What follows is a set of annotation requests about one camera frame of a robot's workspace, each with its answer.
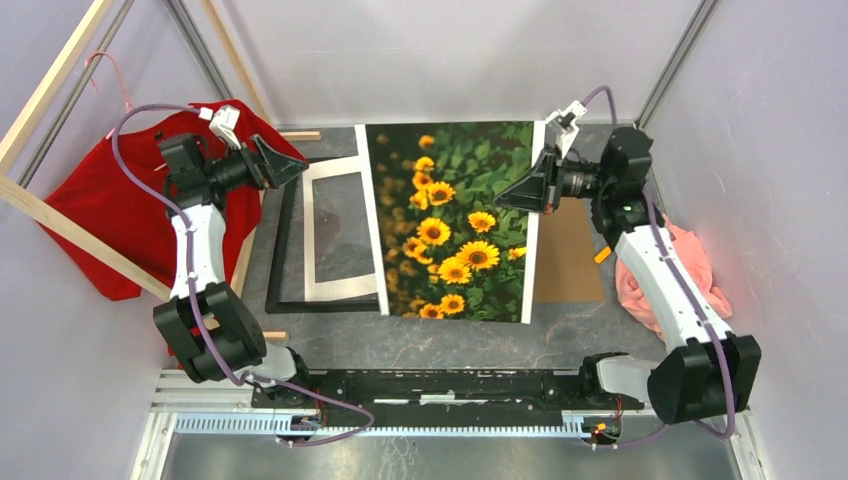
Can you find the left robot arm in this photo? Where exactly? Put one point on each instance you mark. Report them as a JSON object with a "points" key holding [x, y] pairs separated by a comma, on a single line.
{"points": [[205, 324]]}

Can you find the wooden rack frame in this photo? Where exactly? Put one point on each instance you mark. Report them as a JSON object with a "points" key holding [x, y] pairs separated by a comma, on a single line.
{"points": [[45, 297]]}

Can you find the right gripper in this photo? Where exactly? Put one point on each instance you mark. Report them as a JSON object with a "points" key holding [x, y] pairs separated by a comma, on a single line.
{"points": [[541, 191]]}

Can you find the yellow handled screwdriver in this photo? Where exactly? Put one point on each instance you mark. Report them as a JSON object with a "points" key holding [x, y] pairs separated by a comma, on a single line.
{"points": [[602, 255]]}

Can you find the sunflower photo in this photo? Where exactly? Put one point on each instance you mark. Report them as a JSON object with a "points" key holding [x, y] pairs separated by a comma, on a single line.
{"points": [[443, 248]]}

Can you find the pink cloth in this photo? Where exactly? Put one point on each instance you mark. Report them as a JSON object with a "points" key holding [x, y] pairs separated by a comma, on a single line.
{"points": [[696, 263]]}

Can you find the red t-shirt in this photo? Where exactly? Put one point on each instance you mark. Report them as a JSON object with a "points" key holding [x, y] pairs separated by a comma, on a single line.
{"points": [[100, 198]]}

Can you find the brown backing board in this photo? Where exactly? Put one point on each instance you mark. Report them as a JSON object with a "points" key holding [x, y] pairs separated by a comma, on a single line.
{"points": [[565, 271]]}

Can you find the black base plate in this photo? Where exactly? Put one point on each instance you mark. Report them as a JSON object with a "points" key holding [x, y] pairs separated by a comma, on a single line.
{"points": [[428, 399]]}

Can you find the black picture frame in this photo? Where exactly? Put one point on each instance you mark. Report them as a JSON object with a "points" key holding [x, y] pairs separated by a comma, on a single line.
{"points": [[273, 302]]}

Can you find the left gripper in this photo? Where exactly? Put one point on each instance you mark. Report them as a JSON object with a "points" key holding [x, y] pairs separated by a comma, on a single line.
{"points": [[268, 166]]}

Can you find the white cable duct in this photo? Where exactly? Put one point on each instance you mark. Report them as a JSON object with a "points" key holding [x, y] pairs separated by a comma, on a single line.
{"points": [[278, 424]]}

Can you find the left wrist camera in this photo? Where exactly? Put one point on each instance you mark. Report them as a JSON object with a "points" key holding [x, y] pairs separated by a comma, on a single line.
{"points": [[223, 123]]}

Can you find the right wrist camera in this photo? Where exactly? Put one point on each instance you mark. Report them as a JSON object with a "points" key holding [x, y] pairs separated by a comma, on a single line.
{"points": [[561, 128]]}

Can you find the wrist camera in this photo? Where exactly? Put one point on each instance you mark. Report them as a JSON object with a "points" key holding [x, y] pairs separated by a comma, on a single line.
{"points": [[223, 123], [561, 128]]}

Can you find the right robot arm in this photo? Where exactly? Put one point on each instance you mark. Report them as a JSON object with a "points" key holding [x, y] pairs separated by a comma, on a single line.
{"points": [[708, 370]]}

